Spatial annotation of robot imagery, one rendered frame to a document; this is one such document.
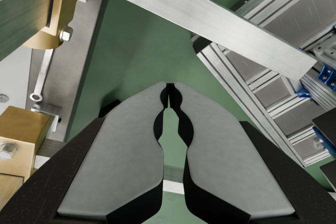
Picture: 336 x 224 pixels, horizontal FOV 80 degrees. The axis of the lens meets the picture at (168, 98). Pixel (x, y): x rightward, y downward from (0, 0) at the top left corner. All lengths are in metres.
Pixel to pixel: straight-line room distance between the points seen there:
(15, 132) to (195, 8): 0.24
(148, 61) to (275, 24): 0.62
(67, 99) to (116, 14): 0.70
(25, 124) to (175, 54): 0.91
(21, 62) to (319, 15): 1.03
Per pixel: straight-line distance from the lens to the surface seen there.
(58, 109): 0.42
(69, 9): 0.22
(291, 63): 0.26
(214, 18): 0.20
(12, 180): 0.34
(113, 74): 1.18
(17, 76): 0.53
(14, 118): 0.31
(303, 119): 1.43
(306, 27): 1.06
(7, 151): 0.29
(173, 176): 0.36
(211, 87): 1.27
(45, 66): 0.38
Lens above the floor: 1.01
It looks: 53 degrees down
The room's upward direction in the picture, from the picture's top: 172 degrees clockwise
